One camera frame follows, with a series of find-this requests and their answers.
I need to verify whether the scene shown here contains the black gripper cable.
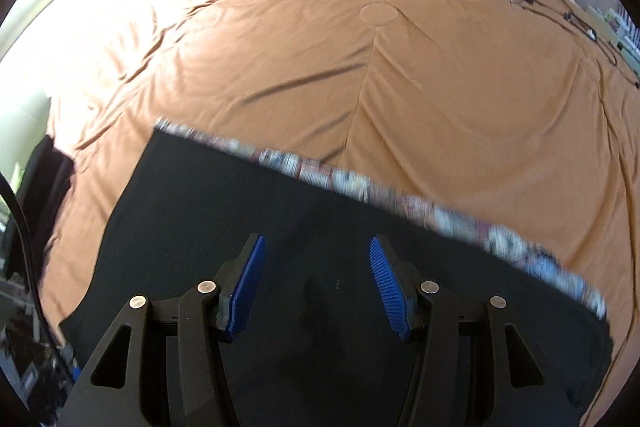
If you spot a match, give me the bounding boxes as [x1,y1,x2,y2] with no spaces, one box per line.
[0,172,81,383]

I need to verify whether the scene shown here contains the black bear print pants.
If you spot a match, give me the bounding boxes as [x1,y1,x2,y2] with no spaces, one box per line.
[59,117,616,427]

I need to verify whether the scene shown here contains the orange blanket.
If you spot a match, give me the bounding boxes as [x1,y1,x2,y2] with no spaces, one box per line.
[37,0,640,427]

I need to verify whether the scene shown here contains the white desktop organizer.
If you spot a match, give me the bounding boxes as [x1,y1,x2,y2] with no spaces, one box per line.
[590,4,640,58]

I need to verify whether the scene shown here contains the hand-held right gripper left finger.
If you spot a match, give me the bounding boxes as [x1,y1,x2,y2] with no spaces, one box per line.
[60,233,267,427]

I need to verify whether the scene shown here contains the stack of folded black clothes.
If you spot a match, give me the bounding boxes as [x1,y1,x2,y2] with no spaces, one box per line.
[17,134,76,253]

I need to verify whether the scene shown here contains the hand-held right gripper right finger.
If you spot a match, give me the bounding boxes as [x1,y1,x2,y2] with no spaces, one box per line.
[369,234,583,427]

